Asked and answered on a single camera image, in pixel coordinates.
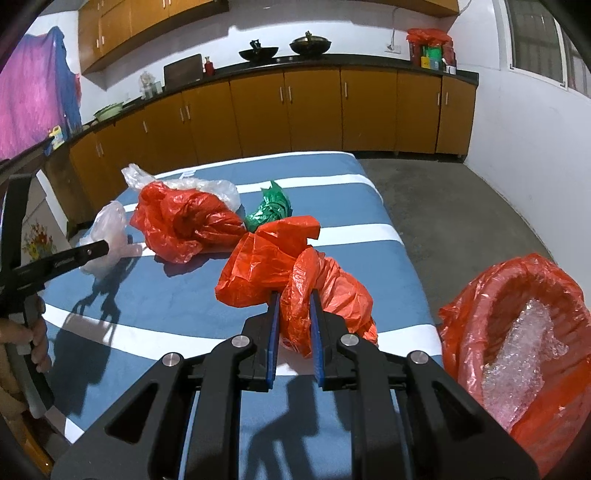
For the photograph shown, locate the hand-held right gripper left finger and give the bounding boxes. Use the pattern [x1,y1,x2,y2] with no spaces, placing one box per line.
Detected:
[51,292,281,480]

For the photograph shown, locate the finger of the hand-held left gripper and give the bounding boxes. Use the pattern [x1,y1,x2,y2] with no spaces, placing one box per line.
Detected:
[16,239,110,282]
[0,174,31,298]

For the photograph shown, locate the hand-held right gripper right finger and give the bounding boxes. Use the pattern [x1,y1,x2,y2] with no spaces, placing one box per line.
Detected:
[310,292,542,480]

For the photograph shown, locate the pinkish clear plastic bag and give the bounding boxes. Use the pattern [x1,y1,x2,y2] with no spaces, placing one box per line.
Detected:
[76,200,144,278]

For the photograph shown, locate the long orange plastic bag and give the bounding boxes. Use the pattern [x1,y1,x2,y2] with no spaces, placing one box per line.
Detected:
[214,215,380,360]

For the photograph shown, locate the red plastic bag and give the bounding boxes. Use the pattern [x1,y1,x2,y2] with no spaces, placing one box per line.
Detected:
[130,180,248,265]

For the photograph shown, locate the small green plastic bag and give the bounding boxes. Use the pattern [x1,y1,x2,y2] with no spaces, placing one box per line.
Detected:
[243,179,293,233]

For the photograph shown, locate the clear white plastic bag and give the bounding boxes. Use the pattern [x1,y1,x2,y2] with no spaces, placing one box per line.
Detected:
[120,163,242,214]

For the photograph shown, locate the clear bubble wrap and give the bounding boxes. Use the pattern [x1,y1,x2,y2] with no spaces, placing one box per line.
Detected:
[480,298,570,433]

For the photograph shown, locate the red-lined bin with bubble wrap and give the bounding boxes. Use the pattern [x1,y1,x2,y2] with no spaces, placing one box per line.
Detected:
[437,252,591,479]

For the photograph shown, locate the person's left forearm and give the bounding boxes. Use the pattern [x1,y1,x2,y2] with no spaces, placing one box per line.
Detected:
[0,351,29,418]

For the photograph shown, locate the person's left hand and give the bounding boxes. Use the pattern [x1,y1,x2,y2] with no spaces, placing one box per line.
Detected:
[0,318,52,376]

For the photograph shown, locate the white cabinet with flower sticker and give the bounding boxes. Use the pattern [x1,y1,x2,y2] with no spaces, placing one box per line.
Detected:
[20,170,82,278]

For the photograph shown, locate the blue striped tablecloth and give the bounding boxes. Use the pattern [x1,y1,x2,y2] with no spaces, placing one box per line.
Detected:
[34,151,445,480]

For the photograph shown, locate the purple hanging cloth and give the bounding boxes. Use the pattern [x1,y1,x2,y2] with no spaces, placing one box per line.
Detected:
[0,26,83,160]

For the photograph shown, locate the green basin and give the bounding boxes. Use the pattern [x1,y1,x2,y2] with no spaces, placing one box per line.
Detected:
[93,102,126,122]

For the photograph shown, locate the glass jar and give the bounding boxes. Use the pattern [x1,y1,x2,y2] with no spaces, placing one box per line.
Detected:
[139,71,163,99]

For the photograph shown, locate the brown cutting board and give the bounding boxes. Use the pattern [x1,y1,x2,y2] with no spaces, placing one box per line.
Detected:
[163,53,204,91]

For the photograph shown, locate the wooden lower kitchen cabinets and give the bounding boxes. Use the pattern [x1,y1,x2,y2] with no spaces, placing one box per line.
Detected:
[44,65,479,232]

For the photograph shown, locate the wide wooden upper cabinets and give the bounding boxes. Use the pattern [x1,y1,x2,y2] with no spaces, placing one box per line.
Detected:
[77,0,230,75]

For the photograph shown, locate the black kitchen countertop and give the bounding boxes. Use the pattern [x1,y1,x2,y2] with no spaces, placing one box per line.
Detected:
[0,52,480,172]

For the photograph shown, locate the black wok with lid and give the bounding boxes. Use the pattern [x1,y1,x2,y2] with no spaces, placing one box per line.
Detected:
[289,31,332,57]

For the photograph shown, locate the red bag of groceries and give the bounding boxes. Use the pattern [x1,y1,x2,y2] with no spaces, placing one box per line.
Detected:
[406,28,458,70]

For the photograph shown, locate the narrow wooden upper cabinets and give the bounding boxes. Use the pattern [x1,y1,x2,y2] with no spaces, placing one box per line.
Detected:
[392,0,461,18]

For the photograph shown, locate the barred window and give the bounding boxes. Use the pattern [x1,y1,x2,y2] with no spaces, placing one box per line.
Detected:
[505,0,591,98]

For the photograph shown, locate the black wok with handle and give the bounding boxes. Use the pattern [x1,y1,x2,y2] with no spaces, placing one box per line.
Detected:
[238,40,280,62]

